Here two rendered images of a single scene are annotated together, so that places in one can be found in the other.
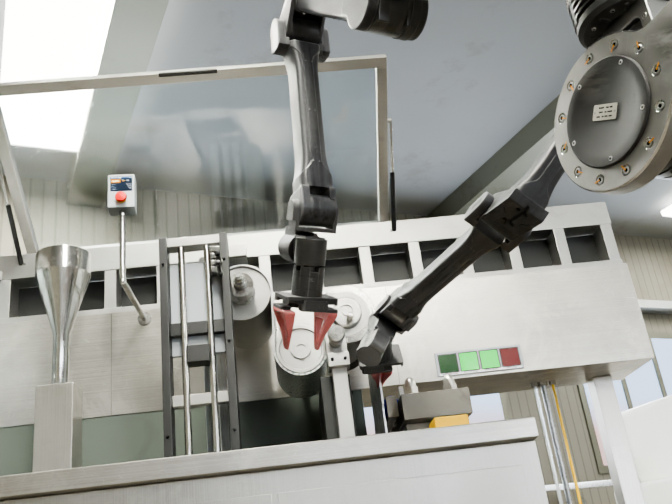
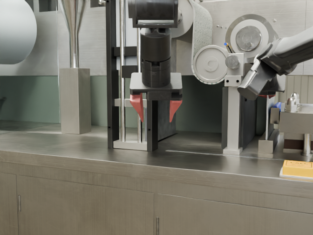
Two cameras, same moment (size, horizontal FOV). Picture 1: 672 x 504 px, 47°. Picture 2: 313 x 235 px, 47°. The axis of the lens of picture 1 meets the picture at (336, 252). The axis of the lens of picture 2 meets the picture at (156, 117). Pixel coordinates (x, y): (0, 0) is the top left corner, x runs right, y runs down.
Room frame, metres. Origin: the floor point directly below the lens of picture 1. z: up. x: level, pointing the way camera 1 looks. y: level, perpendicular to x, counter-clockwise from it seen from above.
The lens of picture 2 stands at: (0.67, -0.27, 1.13)
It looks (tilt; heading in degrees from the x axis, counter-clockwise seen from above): 6 degrees down; 27
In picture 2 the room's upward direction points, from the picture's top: straight up
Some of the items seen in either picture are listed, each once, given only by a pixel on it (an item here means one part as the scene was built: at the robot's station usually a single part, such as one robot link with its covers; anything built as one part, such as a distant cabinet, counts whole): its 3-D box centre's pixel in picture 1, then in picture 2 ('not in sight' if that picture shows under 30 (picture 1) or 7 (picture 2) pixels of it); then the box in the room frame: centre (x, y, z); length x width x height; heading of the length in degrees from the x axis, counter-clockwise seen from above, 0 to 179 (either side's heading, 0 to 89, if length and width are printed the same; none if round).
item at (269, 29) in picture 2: (345, 314); (248, 38); (1.80, 0.00, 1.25); 0.15 x 0.01 x 0.15; 95
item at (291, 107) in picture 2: (410, 386); (291, 104); (1.81, -0.13, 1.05); 0.04 x 0.04 x 0.04
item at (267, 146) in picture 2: not in sight; (269, 139); (1.94, -0.05, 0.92); 0.28 x 0.04 x 0.04; 5
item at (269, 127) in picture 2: (381, 433); (270, 123); (1.94, -0.05, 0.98); 0.23 x 0.01 x 0.09; 5
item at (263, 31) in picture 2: (343, 330); (254, 42); (1.93, 0.01, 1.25); 0.26 x 0.12 x 0.12; 5
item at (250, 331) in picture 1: (245, 310); (185, 21); (1.92, 0.26, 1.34); 0.25 x 0.14 x 0.14; 5
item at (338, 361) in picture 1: (341, 390); (234, 103); (1.76, 0.03, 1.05); 0.06 x 0.05 x 0.31; 5
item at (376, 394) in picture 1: (374, 378); (271, 83); (1.93, -0.06, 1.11); 0.23 x 0.01 x 0.18; 5
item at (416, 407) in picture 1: (424, 421); (308, 116); (1.98, -0.17, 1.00); 0.40 x 0.16 x 0.06; 5
